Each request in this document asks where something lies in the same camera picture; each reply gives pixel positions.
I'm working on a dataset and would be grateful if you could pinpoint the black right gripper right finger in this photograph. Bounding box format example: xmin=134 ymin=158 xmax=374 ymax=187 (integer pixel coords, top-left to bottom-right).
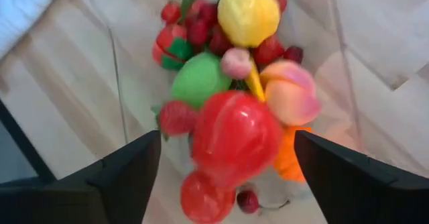
xmin=294 ymin=129 xmax=429 ymax=224

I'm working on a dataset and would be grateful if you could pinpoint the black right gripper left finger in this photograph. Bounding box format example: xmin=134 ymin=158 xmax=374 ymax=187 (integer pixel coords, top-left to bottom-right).
xmin=0 ymin=129 xmax=162 ymax=224

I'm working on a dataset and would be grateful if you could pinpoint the orange toy orange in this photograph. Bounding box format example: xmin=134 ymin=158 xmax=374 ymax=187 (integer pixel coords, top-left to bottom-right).
xmin=273 ymin=125 xmax=312 ymax=184

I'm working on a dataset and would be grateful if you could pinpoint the red toy apple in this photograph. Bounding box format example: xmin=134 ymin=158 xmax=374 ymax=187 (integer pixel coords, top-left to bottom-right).
xmin=180 ymin=170 xmax=237 ymax=224

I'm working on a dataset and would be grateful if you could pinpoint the dark red toy cherry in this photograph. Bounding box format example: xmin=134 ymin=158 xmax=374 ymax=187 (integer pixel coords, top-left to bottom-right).
xmin=236 ymin=189 xmax=291 ymax=215
xmin=283 ymin=45 xmax=304 ymax=64

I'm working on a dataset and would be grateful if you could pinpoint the pink toy peach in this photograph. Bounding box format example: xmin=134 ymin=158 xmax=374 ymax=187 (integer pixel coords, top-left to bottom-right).
xmin=259 ymin=59 xmax=322 ymax=127

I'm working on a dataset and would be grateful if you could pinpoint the clear plastic container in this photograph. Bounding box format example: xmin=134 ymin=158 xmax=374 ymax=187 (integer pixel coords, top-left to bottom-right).
xmin=83 ymin=0 xmax=369 ymax=224

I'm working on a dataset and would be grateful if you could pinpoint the small yellow toy wedge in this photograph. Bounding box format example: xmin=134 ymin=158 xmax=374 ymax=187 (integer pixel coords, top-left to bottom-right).
xmin=244 ymin=56 xmax=267 ymax=103

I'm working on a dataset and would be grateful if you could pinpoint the green toy lime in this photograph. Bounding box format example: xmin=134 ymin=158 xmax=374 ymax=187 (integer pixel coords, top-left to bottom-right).
xmin=170 ymin=52 xmax=233 ymax=110

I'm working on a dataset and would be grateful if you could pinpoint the pink lumpy toy fruit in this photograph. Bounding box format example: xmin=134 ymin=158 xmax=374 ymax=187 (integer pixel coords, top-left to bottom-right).
xmin=220 ymin=47 xmax=253 ymax=80

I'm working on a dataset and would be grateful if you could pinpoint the yellow toy fruit green top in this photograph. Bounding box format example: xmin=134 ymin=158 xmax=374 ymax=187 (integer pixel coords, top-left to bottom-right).
xmin=217 ymin=0 xmax=282 ymax=49

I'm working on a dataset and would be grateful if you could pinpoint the white folded towel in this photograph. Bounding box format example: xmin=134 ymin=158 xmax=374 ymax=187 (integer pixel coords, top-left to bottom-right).
xmin=0 ymin=0 xmax=64 ymax=60

